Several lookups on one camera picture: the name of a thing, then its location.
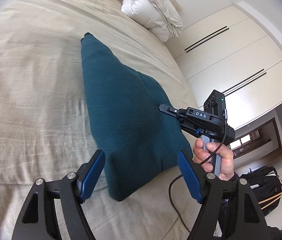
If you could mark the dark teal knit sweater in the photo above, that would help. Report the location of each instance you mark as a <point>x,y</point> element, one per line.
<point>139,141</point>

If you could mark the black camera box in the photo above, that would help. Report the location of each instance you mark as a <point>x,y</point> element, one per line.
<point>215,107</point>

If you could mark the beige bed sheet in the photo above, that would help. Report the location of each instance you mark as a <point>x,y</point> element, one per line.
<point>44,123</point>

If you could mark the wooden desk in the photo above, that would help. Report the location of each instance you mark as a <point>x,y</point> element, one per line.
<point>257,147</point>

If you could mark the white wardrobe with black handles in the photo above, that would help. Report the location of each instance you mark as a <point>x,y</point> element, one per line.
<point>229,52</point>

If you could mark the black backpack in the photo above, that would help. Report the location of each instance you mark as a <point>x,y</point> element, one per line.
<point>265,184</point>

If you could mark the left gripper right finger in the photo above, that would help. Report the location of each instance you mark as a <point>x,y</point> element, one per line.
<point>245,220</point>

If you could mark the white folded duvet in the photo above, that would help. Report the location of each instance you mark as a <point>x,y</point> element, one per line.
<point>160,17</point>

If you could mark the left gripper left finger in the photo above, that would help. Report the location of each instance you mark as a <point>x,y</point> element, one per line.
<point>37,218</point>

